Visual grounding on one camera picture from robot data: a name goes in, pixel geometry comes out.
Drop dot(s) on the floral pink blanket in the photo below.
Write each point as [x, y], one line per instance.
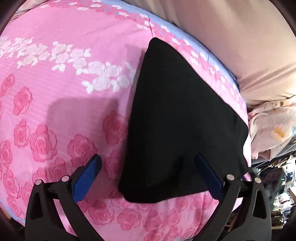
[271, 127]

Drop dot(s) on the pink rose bedsheet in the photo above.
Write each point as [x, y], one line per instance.
[68, 75]

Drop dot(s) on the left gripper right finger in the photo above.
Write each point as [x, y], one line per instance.
[253, 221]

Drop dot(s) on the beige bed headboard cover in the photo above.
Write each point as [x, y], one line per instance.
[251, 38]

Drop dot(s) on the black pants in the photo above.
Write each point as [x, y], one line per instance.
[183, 138]

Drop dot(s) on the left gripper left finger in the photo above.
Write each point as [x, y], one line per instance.
[42, 219]

